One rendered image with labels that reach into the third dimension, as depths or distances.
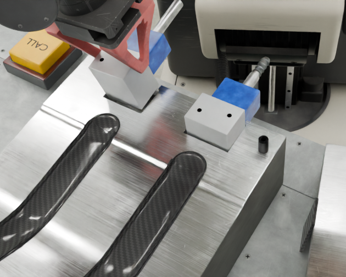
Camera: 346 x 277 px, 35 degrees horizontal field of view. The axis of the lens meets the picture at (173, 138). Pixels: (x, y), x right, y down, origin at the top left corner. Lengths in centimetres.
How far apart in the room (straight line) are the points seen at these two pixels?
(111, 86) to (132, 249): 18
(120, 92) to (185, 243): 18
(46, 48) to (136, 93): 24
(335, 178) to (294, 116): 80
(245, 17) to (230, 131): 35
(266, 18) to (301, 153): 27
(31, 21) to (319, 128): 100
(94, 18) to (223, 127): 16
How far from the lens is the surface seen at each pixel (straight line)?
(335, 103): 140
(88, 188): 56
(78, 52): 80
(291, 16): 85
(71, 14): 52
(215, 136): 55
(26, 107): 77
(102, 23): 49
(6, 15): 43
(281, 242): 61
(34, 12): 42
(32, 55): 78
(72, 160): 59
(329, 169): 59
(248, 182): 53
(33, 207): 58
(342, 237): 55
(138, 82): 58
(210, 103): 56
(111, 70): 57
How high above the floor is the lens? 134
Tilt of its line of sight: 53 degrees down
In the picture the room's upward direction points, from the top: 12 degrees counter-clockwise
